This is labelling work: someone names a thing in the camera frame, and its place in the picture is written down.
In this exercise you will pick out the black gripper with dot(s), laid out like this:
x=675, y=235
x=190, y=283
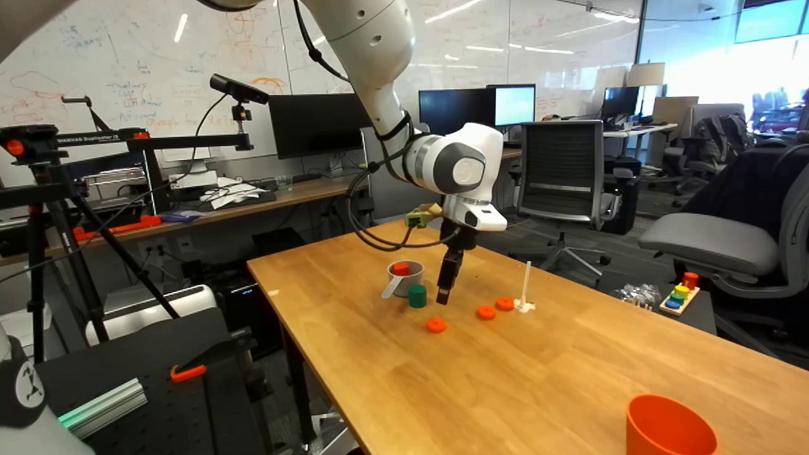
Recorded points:
x=457, y=246

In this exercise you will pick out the green cylinder block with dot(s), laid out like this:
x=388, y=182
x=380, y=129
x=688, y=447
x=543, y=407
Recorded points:
x=417, y=296

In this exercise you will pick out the orange plastic cup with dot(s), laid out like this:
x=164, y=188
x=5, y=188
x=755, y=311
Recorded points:
x=669, y=430

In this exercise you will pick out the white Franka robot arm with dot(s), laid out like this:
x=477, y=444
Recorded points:
x=380, y=50

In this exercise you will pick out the gray measuring cup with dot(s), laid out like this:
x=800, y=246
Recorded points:
x=405, y=287

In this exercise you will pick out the gray fabric office chair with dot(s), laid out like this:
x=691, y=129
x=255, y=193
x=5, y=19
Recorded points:
x=380, y=191

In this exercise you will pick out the black mesh office chair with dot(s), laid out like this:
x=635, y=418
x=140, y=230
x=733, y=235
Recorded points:
x=558, y=168

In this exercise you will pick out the dark desktop monitor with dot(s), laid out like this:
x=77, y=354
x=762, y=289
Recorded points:
x=457, y=104

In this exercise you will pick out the lit desktop monitor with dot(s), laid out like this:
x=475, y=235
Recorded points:
x=514, y=107

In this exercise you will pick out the clear plastic bag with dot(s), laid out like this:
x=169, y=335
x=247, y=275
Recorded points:
x=639, y=294

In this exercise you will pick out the large black monitor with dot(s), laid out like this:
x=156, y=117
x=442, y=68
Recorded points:
x=319, y=125

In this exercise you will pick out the colourful stacking toy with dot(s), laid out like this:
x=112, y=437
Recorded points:
x=677, y=296

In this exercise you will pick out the white papers pile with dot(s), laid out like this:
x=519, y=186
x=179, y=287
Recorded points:
x=219, y=195

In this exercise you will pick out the small distant monitor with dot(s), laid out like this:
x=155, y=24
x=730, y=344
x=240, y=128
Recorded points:
x=620, y=101

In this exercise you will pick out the gray padded swivel chair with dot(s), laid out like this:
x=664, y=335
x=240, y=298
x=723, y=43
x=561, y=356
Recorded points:
x=707, y=240

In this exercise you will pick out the beige lamp shade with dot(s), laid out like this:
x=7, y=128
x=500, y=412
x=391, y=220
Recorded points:
x=644, y=76

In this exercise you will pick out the black distant office chair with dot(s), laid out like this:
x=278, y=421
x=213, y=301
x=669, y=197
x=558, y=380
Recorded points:
x=710, y=143

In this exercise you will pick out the black work table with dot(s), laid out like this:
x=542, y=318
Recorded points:
x=152, y=361

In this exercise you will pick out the dark draped cloth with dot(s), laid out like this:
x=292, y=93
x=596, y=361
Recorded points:
x=749, y=191

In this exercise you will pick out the red tool bar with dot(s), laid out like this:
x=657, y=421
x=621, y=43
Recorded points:
x=126, y=227

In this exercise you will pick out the green metallic tube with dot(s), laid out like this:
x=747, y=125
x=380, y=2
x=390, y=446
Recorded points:
x=103, y=406

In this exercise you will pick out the long wooden wall desk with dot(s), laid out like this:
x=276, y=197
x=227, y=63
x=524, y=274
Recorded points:
x=286, y=197

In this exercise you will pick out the black camera on boom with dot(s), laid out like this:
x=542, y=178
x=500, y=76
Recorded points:
x=240, y=87

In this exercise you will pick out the black camera tripod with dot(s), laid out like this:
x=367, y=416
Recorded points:
x=36, y=279

